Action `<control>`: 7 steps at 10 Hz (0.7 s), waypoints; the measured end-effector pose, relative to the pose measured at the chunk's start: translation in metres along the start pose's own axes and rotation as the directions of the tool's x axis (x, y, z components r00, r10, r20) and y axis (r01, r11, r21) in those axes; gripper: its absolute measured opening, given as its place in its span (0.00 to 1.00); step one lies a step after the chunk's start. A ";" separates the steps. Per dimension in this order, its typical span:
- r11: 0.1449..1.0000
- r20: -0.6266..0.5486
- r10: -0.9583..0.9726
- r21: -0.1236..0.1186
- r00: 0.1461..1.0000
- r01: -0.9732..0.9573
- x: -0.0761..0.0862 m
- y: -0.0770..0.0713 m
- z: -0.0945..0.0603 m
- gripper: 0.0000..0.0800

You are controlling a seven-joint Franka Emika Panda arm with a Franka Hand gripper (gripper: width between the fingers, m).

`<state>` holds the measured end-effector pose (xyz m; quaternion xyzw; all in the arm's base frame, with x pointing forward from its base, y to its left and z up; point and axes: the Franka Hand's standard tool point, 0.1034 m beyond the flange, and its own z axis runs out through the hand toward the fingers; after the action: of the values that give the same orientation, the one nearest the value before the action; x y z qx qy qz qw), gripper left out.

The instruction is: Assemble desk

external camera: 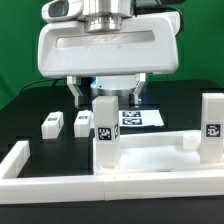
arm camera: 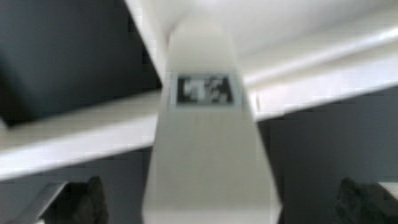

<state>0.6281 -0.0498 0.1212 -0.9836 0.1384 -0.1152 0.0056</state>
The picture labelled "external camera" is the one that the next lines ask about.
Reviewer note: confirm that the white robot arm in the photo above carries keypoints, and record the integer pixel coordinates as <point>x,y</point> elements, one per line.
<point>107,16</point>

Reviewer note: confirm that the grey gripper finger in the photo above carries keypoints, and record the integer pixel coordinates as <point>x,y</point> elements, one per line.
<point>74,83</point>
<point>134,99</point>

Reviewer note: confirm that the marker sheet black white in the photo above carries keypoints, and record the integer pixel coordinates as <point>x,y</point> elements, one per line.
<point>140,118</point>

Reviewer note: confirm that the white desk top tray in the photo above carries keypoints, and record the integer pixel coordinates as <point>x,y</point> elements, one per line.
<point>158,152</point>

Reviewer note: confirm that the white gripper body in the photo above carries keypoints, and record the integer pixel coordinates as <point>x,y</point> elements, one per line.
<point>145,44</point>

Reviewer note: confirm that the white U-shaped fence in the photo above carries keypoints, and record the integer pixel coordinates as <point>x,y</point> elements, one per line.
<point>16,190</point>

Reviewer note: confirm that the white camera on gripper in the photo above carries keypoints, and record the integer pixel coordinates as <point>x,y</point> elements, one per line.
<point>62,10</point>

